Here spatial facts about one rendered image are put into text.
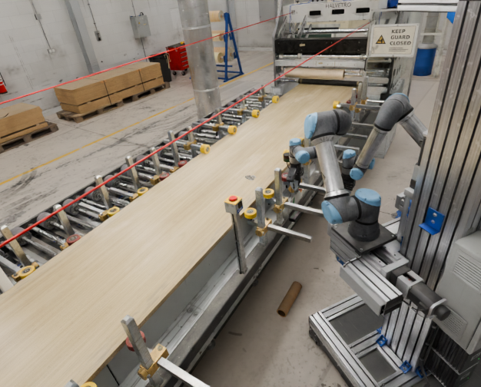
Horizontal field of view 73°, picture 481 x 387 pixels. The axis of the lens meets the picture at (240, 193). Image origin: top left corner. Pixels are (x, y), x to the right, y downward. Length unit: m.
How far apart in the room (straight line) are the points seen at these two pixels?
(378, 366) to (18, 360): 1.83
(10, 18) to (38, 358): 7.61
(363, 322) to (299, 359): 0.49
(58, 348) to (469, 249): 1.72
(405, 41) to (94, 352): 3.92
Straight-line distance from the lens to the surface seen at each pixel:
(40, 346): 1.79
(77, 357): 1.66
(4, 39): 8.61
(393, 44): 4.24
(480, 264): 1.47
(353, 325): 2.38
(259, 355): 2.48
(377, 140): 1.92
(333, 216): 1.52
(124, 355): 1.77
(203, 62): 5.91
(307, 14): 4.78
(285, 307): 2.59
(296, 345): 2.51
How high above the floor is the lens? 2.14
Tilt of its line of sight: 33 degrees down
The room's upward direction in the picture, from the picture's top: 7 degrees counter-clockwise
